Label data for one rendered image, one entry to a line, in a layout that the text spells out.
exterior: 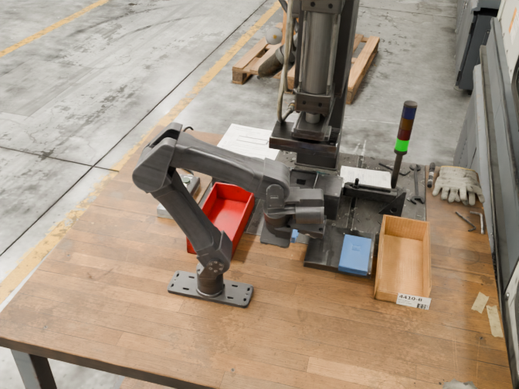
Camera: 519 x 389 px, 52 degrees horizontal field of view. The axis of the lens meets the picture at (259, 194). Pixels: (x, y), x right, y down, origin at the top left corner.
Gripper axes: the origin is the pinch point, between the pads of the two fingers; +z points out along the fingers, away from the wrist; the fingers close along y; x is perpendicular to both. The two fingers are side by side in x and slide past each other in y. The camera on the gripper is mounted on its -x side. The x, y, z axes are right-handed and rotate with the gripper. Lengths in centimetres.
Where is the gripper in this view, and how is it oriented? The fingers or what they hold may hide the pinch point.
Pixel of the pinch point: (279, 236)
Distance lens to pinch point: 129.8
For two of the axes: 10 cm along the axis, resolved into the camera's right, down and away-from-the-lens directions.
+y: 2.3, -9.0, 3.7
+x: -9.7, -1.9, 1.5
